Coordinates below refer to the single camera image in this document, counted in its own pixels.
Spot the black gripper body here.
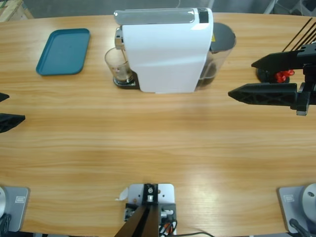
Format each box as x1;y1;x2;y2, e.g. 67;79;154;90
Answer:
290;41;316;117

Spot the clear drinking glass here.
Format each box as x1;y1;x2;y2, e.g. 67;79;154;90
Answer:
104;47;135;87

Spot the silver coffee machine lever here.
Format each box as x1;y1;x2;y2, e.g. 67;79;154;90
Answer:
113;7;198;25

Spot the silver arm base disc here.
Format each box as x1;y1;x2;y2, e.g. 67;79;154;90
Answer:
302;183;316;220
0;186;7;217

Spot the white capsule coffee machine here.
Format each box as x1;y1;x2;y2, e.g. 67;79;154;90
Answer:
114;7;214;95

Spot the black capsule holder with rods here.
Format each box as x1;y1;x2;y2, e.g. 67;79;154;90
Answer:
256;16;316;84

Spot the grey bin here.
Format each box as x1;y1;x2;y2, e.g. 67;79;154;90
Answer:
300;0;316;12

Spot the clear water tank dark lid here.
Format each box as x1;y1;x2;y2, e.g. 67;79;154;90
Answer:
196;21;237;91

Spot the teal plastic tray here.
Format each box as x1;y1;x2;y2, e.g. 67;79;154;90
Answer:
36;28;91;76

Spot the cardboard box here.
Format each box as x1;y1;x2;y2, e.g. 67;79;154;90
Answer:
0;0;34;23

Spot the black drip tray silver grate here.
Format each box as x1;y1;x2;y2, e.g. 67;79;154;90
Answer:
113;71;140;90

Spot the white tape piece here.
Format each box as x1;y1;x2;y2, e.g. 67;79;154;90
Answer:
115;187;129;201

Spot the white metal frame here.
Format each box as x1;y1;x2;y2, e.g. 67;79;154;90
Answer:
263;0;277;14

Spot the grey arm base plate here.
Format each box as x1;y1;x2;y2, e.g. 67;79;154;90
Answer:
2;186;31;233
276;185;316;234

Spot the black base cable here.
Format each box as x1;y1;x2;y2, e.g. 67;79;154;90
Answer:
0;213;12;233
288;218;312;237

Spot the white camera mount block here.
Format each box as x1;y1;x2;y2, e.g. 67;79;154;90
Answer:
123;183;177;236

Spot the thin black cable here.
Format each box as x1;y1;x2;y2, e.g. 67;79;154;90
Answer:
176;231;210;237

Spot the black and orange wire bundle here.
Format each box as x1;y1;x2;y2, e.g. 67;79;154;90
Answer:
158;218;178;236

